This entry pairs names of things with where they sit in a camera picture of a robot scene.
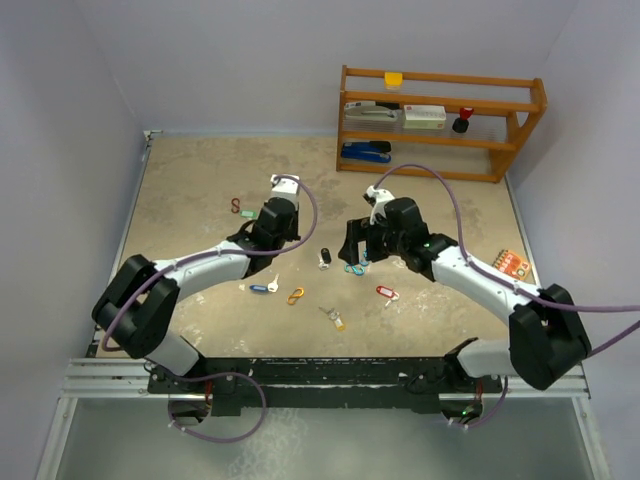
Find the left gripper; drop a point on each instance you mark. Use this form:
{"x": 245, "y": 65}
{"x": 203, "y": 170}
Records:
{"x": 293, "y": 234}

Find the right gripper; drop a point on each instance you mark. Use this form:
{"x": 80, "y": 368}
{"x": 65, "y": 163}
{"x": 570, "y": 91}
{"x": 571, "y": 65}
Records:
{"x": 358, "y": 230}

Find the green tag key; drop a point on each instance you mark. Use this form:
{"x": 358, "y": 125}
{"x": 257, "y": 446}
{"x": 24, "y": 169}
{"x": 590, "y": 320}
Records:
{"x": 249, "y": 214}

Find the yellow tag key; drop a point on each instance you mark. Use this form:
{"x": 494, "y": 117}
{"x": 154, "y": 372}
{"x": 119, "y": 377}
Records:
{"x": 335, "y": 317}

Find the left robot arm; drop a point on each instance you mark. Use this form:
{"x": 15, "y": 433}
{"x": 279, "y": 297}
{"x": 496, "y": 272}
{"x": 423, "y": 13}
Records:
{"x": 137, "y": 306}

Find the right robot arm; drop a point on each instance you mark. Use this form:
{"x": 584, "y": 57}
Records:
{"x": 546, "y": 337}

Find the black tag key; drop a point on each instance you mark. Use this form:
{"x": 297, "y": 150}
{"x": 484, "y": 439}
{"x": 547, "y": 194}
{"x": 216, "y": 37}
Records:
{"x": 325, "y": 259}

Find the blue tag key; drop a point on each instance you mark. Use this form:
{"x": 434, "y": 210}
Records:
{"x": 270, "y": 287}

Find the red tag key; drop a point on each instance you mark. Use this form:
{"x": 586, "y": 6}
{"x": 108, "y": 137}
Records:
{"x": 389, "y": 294}

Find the orange carabiner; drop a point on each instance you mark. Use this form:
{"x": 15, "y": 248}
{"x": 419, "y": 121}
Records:
{"x": 295, "y": 296}

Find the blue stapler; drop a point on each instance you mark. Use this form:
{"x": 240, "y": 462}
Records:
{"x": 370, "y": 151}

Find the wooden shelf rack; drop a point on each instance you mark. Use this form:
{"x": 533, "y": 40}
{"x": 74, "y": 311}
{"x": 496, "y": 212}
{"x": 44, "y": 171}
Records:
{"x": 506, "y": 112}

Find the grey stapler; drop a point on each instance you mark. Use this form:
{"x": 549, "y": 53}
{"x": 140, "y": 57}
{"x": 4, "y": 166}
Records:
{"x": 369, "y": 110}

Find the white cardboard box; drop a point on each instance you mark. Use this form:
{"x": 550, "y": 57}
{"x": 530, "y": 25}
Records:
{"x": 424, "y": 117}

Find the yellow block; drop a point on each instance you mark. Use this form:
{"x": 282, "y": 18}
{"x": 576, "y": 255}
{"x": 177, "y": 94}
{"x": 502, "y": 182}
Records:
{"x": 393, "y": 81}

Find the orange spiral notebook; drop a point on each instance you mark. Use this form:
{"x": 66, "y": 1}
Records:
{"x": 512, "y": 264}

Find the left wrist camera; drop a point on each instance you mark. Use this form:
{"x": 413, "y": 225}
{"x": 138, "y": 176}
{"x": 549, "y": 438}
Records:
{"x": 285, "y": 187}

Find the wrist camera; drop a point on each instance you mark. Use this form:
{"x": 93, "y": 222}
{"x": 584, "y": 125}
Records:
{"x": 285, "y": 187}
{"x": 377, "y": 198}

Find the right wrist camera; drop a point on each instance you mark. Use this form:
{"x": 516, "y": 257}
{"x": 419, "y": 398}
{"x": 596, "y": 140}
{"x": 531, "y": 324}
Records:
{"x": 377, "y": 198}

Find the black base frame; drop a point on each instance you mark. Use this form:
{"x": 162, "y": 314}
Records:
{"x": 411, "y": 383}

